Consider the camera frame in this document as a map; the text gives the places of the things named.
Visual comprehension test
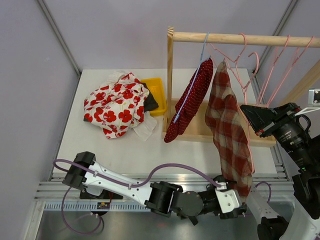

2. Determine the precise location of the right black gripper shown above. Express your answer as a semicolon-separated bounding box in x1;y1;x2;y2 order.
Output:
241;101;320;171

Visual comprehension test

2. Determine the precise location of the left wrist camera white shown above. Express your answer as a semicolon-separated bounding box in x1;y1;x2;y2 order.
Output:
215;181;242;214

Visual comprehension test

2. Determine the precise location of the white slotted cable duct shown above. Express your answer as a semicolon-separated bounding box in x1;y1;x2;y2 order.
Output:
44;201;150;212

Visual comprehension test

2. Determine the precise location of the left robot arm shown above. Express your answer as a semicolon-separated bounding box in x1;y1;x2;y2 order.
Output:
62;151;247;225

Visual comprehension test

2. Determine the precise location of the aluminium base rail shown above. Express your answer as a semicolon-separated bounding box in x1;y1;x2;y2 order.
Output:
34;173;294;205

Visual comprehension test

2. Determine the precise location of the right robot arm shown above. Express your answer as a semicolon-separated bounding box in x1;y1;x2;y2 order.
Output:
240;102;320;240

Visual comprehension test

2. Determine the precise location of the pink wire hanger plaid skirt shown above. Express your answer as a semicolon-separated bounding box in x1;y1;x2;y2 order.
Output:
210;40;255;174

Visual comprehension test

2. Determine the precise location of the white red floral skirt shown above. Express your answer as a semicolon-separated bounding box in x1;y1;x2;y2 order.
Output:
83;72;150;139

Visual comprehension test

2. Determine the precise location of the blue wire hanger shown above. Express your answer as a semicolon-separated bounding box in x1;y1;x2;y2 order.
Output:
173;32;210;124

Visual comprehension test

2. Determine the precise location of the dark grey dotted skirt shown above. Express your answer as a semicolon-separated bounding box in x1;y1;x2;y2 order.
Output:
143;91;159;112

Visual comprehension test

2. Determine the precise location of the small circuit board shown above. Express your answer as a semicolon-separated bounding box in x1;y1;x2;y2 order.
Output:
97;202;110;210

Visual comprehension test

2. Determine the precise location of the pink wire hanger grey skirt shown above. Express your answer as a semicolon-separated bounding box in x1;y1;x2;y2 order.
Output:
257;34;292;106

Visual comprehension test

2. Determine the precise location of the pink wire hanger floral skirt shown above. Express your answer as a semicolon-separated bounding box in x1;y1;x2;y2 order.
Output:
224;32;251;106

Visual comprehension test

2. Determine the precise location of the red plaid skirt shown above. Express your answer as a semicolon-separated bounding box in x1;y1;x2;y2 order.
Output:
205;61;253;203

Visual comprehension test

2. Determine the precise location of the dark red polka dot skirt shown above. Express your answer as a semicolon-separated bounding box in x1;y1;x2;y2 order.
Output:
164;57;214;143

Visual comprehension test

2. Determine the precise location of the pink wire hanger white skirt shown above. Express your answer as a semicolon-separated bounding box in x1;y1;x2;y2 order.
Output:
266;36;315;107

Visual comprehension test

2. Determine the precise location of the yellow plastic tray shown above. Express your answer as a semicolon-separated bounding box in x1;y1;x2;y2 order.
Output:
141;77;167;117

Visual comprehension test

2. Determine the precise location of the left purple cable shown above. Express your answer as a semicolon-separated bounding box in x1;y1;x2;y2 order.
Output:
52;158;223;236

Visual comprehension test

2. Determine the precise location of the wooden clothes rack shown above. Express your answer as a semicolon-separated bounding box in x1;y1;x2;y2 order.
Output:
162;26;320;148

